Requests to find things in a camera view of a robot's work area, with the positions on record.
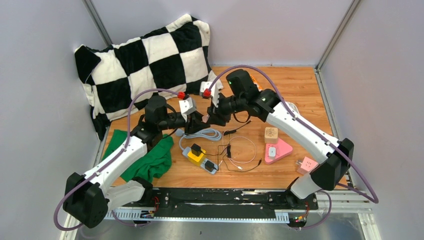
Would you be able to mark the green cloth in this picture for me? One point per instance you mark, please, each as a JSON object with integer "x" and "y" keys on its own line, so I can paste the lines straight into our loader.
{"x": 153, "y": 165}

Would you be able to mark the beige cube socket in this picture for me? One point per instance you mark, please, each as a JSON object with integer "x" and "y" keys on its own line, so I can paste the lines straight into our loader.
{"x": 271, "y": 135}

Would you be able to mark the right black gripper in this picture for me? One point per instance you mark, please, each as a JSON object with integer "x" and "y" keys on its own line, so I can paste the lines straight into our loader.
{"x": 214, "y": 112}

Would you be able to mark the yellow cube socket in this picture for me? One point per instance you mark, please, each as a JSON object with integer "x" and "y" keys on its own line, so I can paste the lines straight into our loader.
{"x": 196, "y": 160}

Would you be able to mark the pink usb charger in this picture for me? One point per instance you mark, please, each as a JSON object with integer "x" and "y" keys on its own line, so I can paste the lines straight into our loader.
{"x": 205, "y": 118}

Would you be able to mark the orange power strip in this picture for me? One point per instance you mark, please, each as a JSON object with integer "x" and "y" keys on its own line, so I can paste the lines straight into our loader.
{"x": 259, "y": 87}

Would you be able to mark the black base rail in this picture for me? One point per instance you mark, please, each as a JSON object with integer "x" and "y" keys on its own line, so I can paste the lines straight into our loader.
{"x": 222, "y": 205}

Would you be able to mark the black adapter with thin cable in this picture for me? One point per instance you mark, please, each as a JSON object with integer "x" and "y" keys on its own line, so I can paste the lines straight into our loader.
{"x": 211, "y": 166}

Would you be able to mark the black white checkered pillow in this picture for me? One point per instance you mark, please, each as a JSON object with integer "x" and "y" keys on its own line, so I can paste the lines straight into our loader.
{"x": 120, "y": 79}

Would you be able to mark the pink cube socket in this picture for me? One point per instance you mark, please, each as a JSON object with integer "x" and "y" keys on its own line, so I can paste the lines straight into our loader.
{"x": 306, "y": 165}

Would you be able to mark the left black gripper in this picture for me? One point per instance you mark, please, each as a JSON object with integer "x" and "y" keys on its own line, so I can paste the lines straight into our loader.
{"x": 194, "y": 124}

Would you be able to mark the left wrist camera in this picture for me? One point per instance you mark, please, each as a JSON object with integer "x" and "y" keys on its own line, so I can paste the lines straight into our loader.
{"x": 187, "y": 106}

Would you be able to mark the light blue power strip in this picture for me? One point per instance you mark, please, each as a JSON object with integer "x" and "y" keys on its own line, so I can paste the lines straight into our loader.
{"x": 185, "y": 152}

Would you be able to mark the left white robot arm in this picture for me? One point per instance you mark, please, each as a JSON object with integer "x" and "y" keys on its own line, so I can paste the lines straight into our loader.
{"x": 90, "y": 196}

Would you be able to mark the black tp-link power adapter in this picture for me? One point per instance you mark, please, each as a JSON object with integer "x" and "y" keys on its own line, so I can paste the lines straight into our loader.
{"x": 197, "y": 150}

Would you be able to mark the pink power strip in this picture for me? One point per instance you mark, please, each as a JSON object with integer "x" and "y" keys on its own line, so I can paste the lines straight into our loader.
{"x": 283, "y": 150}

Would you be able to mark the white cube charger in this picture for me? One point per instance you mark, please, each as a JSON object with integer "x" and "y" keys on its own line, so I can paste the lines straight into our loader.
{"x": 272, "y": 153}

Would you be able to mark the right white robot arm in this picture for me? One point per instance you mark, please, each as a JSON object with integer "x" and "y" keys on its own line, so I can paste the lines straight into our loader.
{"x": 333, "y": 156}

